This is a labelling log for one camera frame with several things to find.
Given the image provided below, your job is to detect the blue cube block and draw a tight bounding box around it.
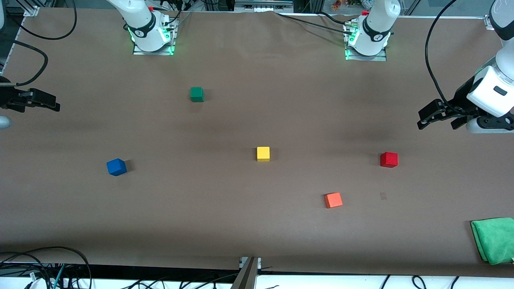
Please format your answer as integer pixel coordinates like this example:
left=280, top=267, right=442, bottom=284
left=106, top=158, right=127, bottom=177

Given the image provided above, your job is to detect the green folded cloth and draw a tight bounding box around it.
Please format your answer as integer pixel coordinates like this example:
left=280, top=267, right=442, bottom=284
left=471, top=217, right=514, bottom=265

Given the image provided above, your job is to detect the orange cube block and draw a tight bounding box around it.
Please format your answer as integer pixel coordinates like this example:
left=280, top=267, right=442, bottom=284
left=324, top=192, right=343, bottom=209

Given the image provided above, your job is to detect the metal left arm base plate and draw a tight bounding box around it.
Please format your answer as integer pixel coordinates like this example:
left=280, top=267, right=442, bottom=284
left=345, top=22, right=388, bottom=61

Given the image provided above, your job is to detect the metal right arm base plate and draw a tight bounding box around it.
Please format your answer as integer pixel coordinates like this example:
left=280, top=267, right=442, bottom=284
left=133, top=16, right=176, bottom=56

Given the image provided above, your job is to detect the black base power cable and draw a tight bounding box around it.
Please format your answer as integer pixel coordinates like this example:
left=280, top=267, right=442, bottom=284
left=275, top=11, right=351, bottom=33

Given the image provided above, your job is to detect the teal floor cable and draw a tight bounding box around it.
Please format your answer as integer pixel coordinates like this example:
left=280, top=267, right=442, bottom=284
left=51, top=263, right=67, bottom=289

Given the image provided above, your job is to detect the black looped floor cable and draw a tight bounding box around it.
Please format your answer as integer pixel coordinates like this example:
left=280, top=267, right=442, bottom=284
left=0, top=246, right=93, bottom=289

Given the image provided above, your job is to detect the aluminium rail with sockets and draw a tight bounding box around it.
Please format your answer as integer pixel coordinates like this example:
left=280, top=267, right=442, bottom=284
left=235, top=0, right=294, bottom=12

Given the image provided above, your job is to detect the aluminium frame strut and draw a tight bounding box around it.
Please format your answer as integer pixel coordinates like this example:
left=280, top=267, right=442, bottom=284
left=231, top=257, right=262, bottom=289

